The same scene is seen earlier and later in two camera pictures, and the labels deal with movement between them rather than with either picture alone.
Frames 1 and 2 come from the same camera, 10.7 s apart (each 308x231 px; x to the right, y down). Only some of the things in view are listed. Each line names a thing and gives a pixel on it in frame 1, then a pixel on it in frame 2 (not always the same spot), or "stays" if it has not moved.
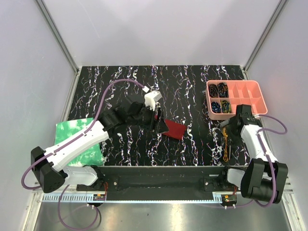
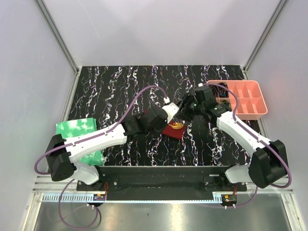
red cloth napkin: x=176 y=130 stays
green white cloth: x=92 y=156 stays
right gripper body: x=233 y=132 to x=192 y=108
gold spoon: x=225 y=157 to x=176 y=125
